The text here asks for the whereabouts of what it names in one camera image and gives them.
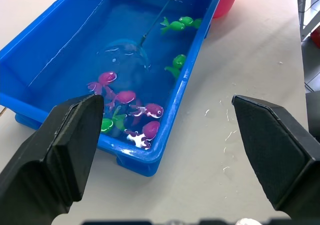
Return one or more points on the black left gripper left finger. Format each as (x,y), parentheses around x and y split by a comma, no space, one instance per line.
(50,160)

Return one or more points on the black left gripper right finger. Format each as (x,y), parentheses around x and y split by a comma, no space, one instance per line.
(280,155)

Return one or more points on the small blue fishing net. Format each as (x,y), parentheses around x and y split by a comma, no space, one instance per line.
(157,18)

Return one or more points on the green toy fish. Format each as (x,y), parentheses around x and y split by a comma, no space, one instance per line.
(178,61)
(186,20)
(107,125)
(176,25)

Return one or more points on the pink plastic bucket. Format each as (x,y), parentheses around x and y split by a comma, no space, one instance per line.
(225,0)

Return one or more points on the purple toy fish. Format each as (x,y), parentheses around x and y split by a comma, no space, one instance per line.
(153,110)
(151,129)
(126,96)
(107,76)

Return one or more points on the blue plastic tub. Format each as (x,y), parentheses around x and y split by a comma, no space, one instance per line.
(62,47)

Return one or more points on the red round object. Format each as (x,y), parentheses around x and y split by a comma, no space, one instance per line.
(316,37)

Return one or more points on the white metal shelf frame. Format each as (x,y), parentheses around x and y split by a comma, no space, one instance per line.
(303,22)

